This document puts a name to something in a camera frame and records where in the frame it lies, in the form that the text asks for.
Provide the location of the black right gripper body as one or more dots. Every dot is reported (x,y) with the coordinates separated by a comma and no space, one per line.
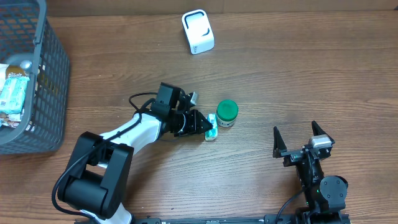
(293,157)

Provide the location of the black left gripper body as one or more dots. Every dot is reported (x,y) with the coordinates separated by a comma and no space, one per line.
(183,123)

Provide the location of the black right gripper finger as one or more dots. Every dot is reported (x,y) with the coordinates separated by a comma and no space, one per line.
(279,144)
(317,130)

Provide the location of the teal tissue pack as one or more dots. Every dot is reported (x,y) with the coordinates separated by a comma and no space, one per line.
(212,134)

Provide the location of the green lid jar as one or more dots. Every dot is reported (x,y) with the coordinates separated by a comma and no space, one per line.
(226,113)

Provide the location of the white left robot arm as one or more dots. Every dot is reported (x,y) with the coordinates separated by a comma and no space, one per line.
(95,179)

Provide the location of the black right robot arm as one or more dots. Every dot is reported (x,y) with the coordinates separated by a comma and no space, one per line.
(325,195)

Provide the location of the white barcode scanner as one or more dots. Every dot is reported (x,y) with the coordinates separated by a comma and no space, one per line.
(198,31)

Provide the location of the light blue wipes pack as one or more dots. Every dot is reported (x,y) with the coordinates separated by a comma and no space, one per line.
(13,95)

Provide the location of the brown snack packet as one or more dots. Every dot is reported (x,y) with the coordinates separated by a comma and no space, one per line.
(13,71)

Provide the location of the dark grey plastic basket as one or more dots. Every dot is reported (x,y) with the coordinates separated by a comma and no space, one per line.
(26,34)

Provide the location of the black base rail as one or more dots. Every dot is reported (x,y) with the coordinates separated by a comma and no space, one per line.
(267,219)

